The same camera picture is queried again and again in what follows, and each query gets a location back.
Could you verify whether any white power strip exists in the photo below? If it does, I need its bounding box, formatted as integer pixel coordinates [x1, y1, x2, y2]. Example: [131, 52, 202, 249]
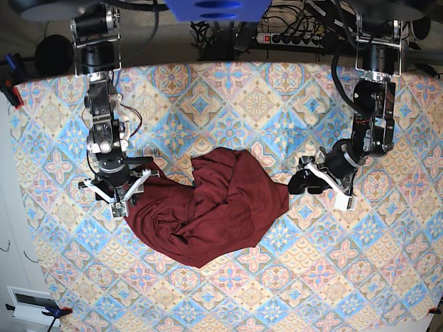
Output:
[255, 33, 320, 47]

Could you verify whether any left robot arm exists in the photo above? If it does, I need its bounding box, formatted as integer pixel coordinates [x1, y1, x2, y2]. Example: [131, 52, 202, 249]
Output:
[288, 1, 404, 196]

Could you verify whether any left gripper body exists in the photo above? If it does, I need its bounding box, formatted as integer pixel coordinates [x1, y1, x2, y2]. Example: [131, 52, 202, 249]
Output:
[325, 138, 366, 181]

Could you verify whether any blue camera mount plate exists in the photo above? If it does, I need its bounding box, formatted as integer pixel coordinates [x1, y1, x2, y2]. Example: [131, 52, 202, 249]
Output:
[165, 0, 271, 22]

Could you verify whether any blue orange clamp upper left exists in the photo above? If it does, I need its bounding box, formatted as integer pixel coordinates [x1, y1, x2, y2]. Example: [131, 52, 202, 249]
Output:
[1, 53, 25, 109]

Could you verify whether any blue orange clamp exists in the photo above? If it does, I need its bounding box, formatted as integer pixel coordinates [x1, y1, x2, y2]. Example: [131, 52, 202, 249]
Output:
[1, 53, 25, 109]
[5, 304, 73, 331]

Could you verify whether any patterned tile tablecloth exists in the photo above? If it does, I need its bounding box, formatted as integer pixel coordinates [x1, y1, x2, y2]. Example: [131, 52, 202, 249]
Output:
[8, 62, 442, 331]

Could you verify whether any dark red t-shirt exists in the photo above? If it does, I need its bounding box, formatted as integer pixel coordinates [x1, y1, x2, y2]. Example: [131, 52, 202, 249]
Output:
[125, 147, 289, 268]

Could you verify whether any white wall outlet box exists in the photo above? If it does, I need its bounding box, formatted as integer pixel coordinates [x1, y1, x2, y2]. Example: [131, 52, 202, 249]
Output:
[7, 286, 57, 326]

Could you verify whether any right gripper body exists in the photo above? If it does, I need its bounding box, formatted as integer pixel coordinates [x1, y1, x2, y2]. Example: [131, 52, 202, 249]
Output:
[92, 152, 130, 194]

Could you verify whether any orange clamp lower right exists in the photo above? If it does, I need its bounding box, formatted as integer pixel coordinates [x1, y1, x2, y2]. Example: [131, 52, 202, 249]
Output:
[428, 308, 442, 315]

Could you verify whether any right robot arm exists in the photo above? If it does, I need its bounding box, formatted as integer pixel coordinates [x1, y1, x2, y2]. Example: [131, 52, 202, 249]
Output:
[70, 3, 129, 196]

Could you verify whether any blue orange clamp lower left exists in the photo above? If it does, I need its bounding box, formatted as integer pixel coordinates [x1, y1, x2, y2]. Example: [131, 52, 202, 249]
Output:
[5, 304, 73, 331]

